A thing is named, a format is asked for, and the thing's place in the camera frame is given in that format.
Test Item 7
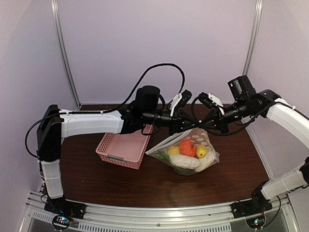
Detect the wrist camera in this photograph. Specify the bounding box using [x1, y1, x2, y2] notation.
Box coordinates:
[170, 89, 192, 116]
[198, 92, 225, 115]

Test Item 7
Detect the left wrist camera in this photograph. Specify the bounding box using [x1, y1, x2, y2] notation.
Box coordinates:
[170, 89, 192, 116]

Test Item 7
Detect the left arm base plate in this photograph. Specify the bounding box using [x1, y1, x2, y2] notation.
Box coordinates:
[44, 197, 86, 219]

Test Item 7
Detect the pink perforated plastic basket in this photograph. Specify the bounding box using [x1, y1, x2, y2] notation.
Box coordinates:
[96, 125, 153, 170]

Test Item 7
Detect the right round circuit board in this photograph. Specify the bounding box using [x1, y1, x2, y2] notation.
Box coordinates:
[246, 215, 266, 230]

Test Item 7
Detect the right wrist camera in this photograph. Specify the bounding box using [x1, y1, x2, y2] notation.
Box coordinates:
[198, 92, 225, 115]

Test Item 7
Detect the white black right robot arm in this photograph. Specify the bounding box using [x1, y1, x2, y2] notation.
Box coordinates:
[190, 75, 309, 214]

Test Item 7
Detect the right aluminium corner post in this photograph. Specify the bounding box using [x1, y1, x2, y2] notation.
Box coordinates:
[241, 0, 263, 76]

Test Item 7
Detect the black left camera cable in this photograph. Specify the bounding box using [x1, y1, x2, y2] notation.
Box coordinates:
[106, 63, 186, 114]

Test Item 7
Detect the black camera cable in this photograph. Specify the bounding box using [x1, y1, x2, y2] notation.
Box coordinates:
[106, 63, 186, 114]
[191, 95, 276, 137]

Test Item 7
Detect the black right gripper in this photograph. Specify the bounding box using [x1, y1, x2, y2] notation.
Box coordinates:
[199, 98, 252, 134]

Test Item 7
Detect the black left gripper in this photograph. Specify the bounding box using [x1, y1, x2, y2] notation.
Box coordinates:
[143, 109, 199, 136]

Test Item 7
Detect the white wrinkled cabbage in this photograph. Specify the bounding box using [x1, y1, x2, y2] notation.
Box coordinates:
[169, 154, 200, 169]

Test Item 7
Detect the orange pumpkin with leaf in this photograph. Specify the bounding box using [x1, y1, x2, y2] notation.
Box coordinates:
[179, 140, 197, 158]

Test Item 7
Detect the aluminium front rail frame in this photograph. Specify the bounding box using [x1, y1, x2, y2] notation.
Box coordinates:
[17, 191, 300, 232]

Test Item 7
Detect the left round circuit board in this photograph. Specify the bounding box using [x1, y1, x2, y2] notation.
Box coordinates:
[52, 215, 73, 230]

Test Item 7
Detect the white radish with green leaves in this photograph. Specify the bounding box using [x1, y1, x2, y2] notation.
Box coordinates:
[176, 151, 220, 175]

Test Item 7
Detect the yellow pear with leaf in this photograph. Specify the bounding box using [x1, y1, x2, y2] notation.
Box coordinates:
[196, 145, 208, 159]

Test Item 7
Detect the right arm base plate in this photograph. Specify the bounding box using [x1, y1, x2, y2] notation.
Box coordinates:
[231, 199, 273, 218]

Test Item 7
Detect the aluminium corner post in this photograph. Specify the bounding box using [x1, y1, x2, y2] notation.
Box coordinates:
[51, 0, 82, 109]
[241, 0, 263, 76]

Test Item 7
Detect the clear zip top bag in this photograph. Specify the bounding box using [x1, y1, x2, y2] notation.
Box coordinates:
[145, 128, 220, 176]

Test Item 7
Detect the black right camera cable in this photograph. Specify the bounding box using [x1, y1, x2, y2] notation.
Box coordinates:
[191, 95, 276, 137]

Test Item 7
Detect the round circuit board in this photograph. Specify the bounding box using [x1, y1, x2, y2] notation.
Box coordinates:
[52, 215, 73, 230]
[246, 215, 266, 230]

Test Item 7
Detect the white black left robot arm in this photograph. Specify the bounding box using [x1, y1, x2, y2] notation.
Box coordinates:
[34, 86, 197, 215]

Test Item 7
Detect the left aluminium corner post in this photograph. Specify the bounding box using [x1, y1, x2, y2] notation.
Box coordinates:
[51, 0, 82, 109]

